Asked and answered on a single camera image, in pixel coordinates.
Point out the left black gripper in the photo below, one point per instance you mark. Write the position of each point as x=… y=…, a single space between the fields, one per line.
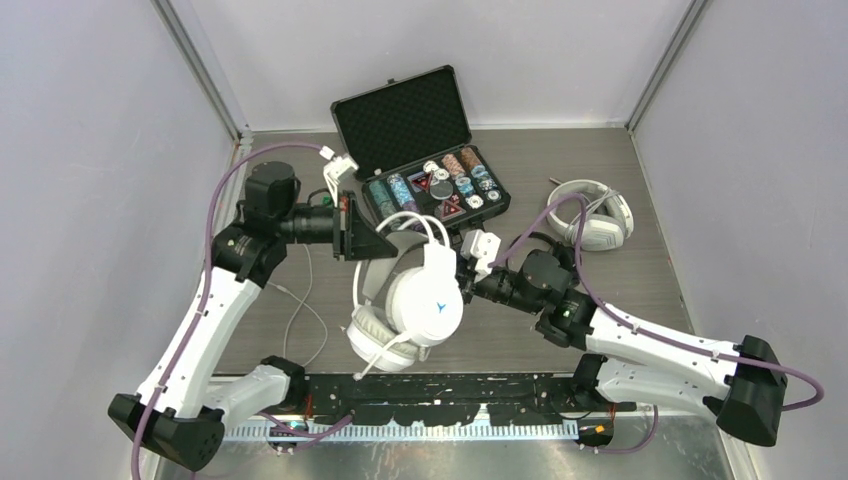
x=354 y=237

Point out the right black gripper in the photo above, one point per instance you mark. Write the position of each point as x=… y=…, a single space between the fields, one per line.
x=468 y=282

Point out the black on-ear headphones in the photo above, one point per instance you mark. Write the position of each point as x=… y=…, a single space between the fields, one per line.
x=550 y=242

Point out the large white gaming headphones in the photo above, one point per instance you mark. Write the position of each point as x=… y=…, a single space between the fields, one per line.
x=609 y=222

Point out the small white headphones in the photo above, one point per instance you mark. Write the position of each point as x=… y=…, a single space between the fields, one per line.
x=407 y=304

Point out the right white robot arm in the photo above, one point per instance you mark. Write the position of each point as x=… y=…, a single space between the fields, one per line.
x=628 y=359

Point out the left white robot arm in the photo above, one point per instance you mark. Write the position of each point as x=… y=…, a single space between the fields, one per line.
x=173 y=414

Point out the red triangle card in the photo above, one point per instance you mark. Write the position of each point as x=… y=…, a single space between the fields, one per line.
x=448 y=210
x=420 y=181

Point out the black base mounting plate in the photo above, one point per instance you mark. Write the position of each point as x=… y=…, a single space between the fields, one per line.
x=510 y=399

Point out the round silver dealer button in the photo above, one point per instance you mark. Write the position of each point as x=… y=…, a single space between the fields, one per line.
x=441 y=190

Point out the black poker chip case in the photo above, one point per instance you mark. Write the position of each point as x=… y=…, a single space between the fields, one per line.
x=418 y=124

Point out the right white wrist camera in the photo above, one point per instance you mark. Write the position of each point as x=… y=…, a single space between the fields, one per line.
x=480 y=248

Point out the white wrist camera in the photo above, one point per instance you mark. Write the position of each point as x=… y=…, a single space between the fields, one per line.
x=480 y=248
x=338 y=168

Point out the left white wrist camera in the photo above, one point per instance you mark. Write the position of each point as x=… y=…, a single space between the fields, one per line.
x=338 y=168

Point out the white aluminium rail strip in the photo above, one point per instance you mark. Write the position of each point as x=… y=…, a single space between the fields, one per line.
x=262 y=431

